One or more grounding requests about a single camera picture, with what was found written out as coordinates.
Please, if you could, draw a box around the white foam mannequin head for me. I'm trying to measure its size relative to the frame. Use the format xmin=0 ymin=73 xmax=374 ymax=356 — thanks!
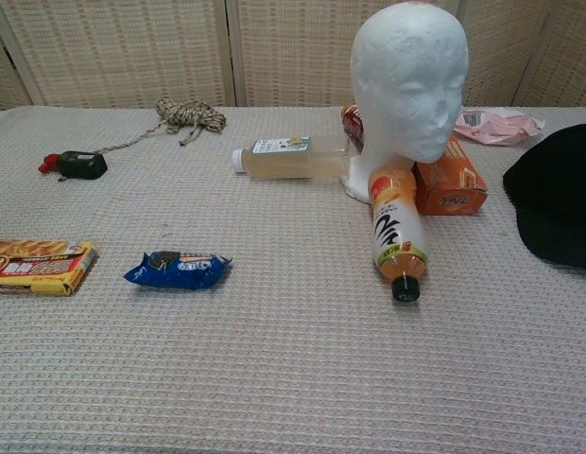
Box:
xmin=339 ymin=0 xmax=471 ymax=205

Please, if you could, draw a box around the clear tea bottle white cap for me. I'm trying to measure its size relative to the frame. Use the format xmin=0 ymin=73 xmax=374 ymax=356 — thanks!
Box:
xmin=232 ymin=134 xmax=353 ymax=182

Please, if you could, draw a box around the orange juice bottle black cap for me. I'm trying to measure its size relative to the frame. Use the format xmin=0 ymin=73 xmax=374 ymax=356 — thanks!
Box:
xmin=367 ymin=158 xmax=432 ymax=304

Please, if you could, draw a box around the red snack can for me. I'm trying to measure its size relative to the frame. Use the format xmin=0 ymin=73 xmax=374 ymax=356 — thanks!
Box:
xmin=339 ymin=104 xmax=366 ymax=143

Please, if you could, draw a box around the blue Oreo cookie pack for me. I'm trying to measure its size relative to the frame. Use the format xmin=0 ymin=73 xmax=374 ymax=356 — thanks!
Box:
xmin=123 ymin=250 xmax=233 ymax=290

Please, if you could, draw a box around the beige waffle tablecloth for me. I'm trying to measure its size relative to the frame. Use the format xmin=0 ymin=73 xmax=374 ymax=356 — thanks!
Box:
xmin=0 ymin=104 xmax=586 ymax=454

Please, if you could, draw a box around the orange cardboard box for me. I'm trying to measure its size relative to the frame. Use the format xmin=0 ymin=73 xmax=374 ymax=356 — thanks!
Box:
xmin=412 ymin=134 xmax=489 ymax=217

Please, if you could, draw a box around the black device with red clip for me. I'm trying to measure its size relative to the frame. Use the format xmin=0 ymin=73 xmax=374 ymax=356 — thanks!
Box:
xmin=37 ymin=149 xmax=109 ymax=183

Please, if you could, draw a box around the pink plastic bag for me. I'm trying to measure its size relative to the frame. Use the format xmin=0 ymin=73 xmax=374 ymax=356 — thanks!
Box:
xmin=453 ymin=107 xmax=545 ymax=147

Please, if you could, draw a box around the woven folding screen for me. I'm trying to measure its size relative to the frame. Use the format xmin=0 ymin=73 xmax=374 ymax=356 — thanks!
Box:
xmin=0 ymin=0 xmax=586 ymax=114

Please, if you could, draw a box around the yellow snack box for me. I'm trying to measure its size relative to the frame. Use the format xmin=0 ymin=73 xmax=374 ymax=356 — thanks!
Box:
xmin=0 ymin=239 xmax=98 ymax=297

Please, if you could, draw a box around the beige braided rope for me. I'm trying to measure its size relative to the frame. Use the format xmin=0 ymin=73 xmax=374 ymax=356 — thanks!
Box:
xmin=95 ymin=97 xmax=227 ymax=155

